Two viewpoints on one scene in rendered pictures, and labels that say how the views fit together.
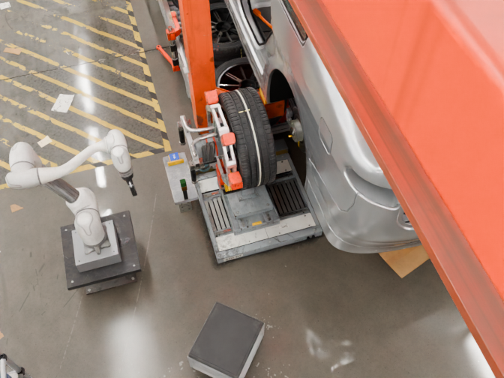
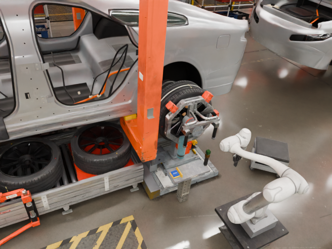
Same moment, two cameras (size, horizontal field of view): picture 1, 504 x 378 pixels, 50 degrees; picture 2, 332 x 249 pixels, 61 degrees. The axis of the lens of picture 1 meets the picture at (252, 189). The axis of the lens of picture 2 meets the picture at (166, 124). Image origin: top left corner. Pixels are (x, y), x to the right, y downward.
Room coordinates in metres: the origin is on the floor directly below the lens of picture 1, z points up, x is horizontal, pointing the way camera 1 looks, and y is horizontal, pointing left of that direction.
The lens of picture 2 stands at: (3.05, 2.45, 2.61)
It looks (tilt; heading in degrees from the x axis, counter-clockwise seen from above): 38 degrees down; 257
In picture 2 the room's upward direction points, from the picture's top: 6 degrees clockwise
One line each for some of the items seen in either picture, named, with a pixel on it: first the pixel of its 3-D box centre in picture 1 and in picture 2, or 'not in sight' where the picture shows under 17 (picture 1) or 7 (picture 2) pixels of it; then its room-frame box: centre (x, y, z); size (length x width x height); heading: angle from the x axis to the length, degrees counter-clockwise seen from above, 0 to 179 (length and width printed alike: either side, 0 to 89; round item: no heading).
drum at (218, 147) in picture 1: (211, 146); (192, 124); (2.27, 0.27, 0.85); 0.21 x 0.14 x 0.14; 107
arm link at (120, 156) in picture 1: (120, 157); (243, 137); (1.99, 0.79, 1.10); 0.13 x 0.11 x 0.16; 18
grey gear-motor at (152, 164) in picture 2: not in sight; (151, 151); (2.64, 0.02, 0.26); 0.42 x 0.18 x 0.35; 107
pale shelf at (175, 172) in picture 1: (179, 178); (188, 171); (2.32, 0.53, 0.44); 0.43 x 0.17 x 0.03; 17
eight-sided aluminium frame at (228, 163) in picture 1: (221, 144); (188, 120); (2.29, 0.21, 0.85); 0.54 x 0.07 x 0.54; 17
